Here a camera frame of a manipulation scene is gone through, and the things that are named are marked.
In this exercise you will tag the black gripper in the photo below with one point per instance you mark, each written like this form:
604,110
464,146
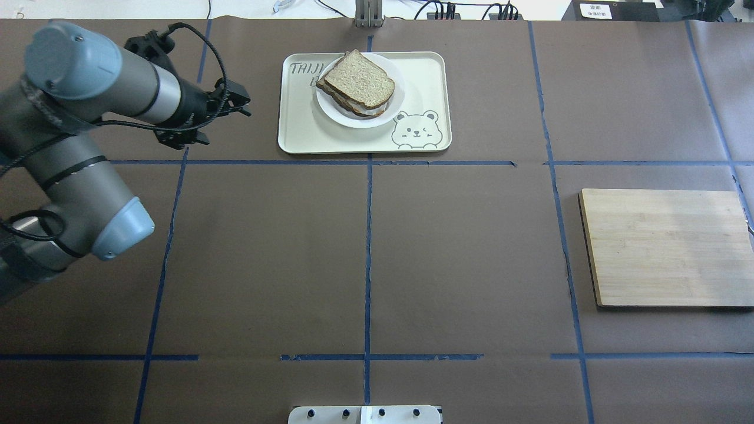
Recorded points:
192,107

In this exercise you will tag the white round plate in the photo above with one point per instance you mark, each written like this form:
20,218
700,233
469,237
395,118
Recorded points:
339,114

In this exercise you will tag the brown top bread slice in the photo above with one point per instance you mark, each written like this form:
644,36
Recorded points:
358,82

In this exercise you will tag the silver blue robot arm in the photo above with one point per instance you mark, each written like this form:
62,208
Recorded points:
74,82

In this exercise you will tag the bread slice with fried egg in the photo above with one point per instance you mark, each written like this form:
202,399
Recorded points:
356,111

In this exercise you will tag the cream bear serving tray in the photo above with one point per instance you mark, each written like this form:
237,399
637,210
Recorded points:
423,124

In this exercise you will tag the black box with label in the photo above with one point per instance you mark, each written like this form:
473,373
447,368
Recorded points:
618,11

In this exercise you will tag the light wooden cutting board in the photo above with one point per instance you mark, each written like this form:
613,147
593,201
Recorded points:
667,248

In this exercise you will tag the aluminium frame post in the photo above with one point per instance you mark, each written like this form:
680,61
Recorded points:
369,14

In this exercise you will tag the white camera post with base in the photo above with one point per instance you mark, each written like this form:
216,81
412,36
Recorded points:
367,414

